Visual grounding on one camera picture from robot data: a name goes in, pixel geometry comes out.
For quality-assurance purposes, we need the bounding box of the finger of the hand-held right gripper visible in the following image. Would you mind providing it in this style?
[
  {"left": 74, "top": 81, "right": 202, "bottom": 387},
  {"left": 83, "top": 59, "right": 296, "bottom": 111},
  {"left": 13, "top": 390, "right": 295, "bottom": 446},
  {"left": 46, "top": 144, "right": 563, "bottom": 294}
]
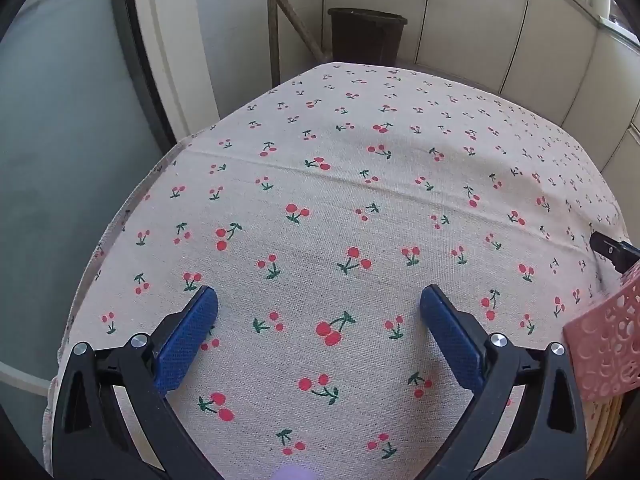
[{"left": 589, "top": 231, "right": 640, "bottom": 275}]

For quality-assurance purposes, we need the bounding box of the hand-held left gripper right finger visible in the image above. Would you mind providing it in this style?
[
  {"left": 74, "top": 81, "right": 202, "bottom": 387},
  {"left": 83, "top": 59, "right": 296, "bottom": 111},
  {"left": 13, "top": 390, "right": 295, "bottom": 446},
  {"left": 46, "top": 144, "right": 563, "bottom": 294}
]
[{"left": 419, "top": 284, "right": 588, "bottom": 480}]

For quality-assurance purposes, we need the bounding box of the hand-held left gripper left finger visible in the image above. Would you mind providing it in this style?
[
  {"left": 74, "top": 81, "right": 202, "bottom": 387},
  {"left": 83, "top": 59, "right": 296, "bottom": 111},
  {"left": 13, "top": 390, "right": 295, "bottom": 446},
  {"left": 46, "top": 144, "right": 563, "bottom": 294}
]
[{"left": 51, "top": 285, "right": 221, "bottom": 480}]

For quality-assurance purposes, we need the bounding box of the pink perforated plastic basket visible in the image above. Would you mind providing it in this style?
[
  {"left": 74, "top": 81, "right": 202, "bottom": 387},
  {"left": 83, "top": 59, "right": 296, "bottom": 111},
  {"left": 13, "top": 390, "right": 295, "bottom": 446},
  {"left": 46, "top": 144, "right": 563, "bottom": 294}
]
[{"left": 562, "top": 262, "right": 640, "bottom": 403}]

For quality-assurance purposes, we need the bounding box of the cherry print tablecloth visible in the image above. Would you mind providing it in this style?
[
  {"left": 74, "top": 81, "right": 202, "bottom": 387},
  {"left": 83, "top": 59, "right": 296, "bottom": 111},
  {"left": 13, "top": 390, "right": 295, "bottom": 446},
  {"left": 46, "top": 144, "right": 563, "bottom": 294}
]
[{"left": 40, "top": 61, "right": 632, "bottom": 480}]

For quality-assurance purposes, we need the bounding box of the frosted glass door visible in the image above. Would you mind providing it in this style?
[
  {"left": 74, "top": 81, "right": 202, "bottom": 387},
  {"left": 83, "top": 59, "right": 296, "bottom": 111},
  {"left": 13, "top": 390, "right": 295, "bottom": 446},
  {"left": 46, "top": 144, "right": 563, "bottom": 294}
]
[{"left": 0, "top": 0, "right": 176, "bottom": 461}]

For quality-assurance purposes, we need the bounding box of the kitchen countertop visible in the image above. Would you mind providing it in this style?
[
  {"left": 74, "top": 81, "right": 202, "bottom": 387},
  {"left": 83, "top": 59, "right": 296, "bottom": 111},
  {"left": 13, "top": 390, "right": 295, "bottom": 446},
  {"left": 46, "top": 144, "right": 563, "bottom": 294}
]
[{"left": 510, "top": 0, "right": 640, "bottom": 53}]

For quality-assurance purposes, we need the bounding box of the white kitchen cabinet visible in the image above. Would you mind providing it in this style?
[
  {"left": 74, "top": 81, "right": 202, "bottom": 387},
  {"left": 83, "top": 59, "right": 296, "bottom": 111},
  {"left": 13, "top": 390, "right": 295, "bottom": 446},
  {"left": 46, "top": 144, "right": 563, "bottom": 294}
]
[{"left": 320, "top": 0, "right": 640, "bottom": 176}]

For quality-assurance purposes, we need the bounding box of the dark brown plastic bucket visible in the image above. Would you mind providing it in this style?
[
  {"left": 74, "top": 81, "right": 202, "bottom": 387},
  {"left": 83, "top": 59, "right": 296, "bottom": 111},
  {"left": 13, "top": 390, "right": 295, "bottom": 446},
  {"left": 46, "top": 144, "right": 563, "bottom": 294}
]
[{"left": 327, "top": 7, "right": 408, "bottom": 67}]

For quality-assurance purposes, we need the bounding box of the upright wooden pole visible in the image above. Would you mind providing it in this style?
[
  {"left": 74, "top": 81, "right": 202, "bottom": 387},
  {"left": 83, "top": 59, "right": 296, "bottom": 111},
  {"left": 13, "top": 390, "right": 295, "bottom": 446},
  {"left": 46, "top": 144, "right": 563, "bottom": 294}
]
[{"left": 266, "top": 0, "right": 282, "bottom": 88}]

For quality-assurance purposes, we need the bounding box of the slanted wooden pole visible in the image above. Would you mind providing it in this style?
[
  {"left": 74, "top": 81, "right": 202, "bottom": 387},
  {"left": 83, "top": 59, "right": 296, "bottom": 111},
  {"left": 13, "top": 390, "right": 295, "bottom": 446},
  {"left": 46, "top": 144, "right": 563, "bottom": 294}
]
[{"left": 247, "top": 0, "right": 332, "bottom": 64}]

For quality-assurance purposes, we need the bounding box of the white door frame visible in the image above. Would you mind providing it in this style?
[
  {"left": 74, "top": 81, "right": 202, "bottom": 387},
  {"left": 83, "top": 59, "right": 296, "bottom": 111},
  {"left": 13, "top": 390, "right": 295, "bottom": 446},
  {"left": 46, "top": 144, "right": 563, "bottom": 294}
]
[{"left": 129, "top": 0, "right": 222, "bottom": 142}]

